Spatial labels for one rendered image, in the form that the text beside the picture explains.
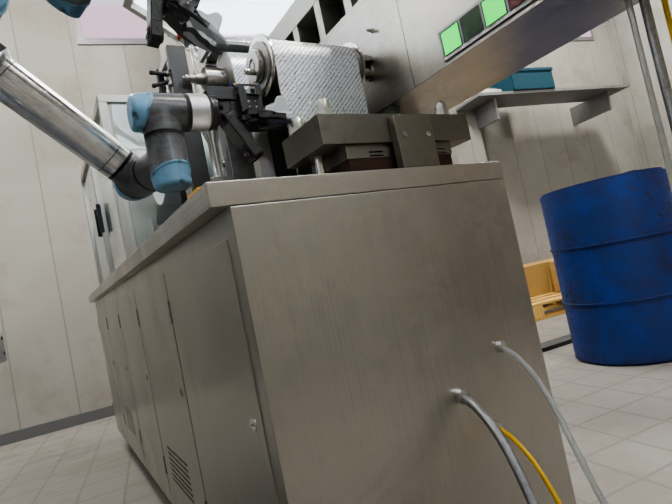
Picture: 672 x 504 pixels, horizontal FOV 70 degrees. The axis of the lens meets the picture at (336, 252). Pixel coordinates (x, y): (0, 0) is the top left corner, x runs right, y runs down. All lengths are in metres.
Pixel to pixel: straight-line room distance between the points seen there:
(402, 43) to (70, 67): 3.79
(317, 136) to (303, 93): 0.27
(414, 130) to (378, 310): 0.40
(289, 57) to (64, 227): 3.41
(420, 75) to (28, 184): 3.70
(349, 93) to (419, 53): 0.19
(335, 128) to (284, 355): 0.44
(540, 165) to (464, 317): 5.35
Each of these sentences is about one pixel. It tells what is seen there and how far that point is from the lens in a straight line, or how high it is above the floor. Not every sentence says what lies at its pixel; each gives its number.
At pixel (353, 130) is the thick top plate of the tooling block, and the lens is 0.97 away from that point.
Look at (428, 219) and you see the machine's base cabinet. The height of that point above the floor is 0.80.
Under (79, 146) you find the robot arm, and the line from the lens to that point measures 1.08.
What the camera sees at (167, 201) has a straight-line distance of 2.08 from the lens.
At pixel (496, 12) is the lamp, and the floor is 1.17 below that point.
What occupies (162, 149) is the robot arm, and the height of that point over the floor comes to 1.02.
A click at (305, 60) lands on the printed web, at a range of 1.23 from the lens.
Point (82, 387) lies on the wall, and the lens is 4.36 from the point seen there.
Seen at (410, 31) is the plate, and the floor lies 1.27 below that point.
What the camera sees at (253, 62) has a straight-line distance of 1.23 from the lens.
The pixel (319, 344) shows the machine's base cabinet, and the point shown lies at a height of 0.62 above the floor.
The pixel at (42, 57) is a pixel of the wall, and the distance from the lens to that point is 4.85.
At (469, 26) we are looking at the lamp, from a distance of 1.16.
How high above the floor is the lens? 0.73
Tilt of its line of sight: 3 degrees up
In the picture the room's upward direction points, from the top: 12 degrees counter-clockwise
